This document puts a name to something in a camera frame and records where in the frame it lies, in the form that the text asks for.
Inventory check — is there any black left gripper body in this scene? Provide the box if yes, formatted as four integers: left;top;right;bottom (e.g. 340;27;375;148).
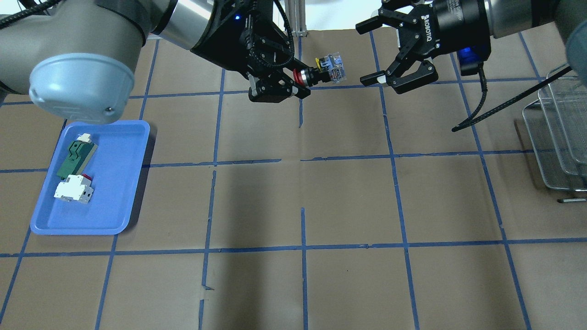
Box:
190;0;297;83

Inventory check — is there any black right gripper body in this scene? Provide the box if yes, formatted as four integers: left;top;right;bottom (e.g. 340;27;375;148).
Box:
398;0;490;58

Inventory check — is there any red push button switch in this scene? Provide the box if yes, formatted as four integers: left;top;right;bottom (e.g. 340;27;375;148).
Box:
293;52;347;87

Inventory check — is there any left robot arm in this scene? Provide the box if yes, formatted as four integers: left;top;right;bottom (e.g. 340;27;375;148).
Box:
0;0;321;125

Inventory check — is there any blue plastic tray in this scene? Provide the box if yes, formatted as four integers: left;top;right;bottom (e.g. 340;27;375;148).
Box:
30;121;150;236

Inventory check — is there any green white relay module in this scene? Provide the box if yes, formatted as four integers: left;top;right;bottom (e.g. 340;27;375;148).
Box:
56;133;97;180

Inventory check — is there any white circuit breaker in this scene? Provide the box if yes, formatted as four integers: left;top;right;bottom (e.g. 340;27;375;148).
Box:
53;174;94;204

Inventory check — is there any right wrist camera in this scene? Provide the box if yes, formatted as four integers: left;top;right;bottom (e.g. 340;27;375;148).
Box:
456;42;491;77

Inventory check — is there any aluminium frame post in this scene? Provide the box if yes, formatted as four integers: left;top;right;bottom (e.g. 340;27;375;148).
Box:
284;0;308;37

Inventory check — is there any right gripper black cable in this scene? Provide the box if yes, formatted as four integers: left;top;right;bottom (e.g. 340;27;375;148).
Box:
452;64;574;133

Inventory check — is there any wire mesh shelf rack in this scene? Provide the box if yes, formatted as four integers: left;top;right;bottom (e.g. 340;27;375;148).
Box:
522;63;587;203

